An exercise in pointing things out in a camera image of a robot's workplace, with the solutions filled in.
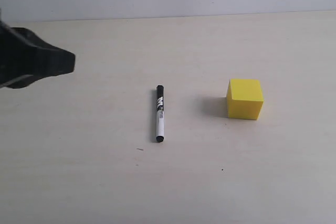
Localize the black and white marker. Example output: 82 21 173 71
156 85 164 143

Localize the yellow cube block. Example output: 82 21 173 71
226 79 264 120

